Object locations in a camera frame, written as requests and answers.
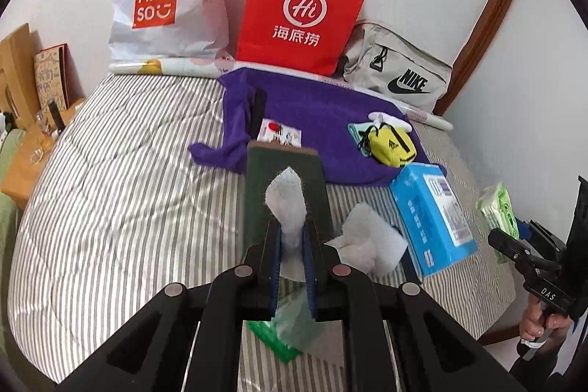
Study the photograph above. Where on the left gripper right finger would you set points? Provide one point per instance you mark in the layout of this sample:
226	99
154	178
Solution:
310	256

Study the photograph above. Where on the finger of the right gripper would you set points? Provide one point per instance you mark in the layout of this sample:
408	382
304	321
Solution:
539	238
524	261

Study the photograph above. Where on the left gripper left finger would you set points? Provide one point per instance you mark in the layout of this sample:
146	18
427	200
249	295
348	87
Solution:
274	235

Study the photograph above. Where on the green wet wipes pack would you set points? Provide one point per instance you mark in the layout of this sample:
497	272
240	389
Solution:
495	207

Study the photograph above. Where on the white sponge block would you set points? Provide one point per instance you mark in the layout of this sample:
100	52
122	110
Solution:
369	243

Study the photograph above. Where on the green sachet packet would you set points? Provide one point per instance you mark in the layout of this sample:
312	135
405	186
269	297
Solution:
266	332

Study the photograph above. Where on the white and green socks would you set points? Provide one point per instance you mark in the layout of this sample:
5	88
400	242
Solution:
358	131

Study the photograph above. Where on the yellow Adidas pouch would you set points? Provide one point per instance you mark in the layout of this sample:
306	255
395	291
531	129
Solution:
390	146

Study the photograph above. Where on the translucent drawstring pouch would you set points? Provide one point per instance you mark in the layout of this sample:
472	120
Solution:
285	200

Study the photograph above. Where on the person's right hand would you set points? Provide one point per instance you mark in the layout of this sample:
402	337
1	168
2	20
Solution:
534	322

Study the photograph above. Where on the dark green tea tin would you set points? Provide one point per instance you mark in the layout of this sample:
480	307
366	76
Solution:
263	163

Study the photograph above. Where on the blue tissue pack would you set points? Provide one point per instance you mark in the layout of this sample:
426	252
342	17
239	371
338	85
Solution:
436	225

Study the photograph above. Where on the purple towel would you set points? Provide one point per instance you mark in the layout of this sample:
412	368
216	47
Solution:
321	111

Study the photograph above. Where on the grey Nike bag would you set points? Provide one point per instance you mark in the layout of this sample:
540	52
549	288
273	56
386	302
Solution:
378	59

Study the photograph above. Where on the rolled patterned paper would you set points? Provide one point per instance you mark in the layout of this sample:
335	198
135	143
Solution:
213	69

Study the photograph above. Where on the red Haidilao paper bag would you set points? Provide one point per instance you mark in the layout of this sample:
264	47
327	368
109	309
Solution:
307	35

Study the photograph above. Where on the wooden nightstand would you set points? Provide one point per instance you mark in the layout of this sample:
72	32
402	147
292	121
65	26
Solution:
26	166

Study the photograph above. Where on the brown patterned book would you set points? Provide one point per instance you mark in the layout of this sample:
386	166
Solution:
50	72

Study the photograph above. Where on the wooden headboard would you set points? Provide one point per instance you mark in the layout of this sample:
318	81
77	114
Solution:
19	95

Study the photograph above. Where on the brown door frame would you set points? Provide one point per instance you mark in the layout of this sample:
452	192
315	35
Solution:
474	49

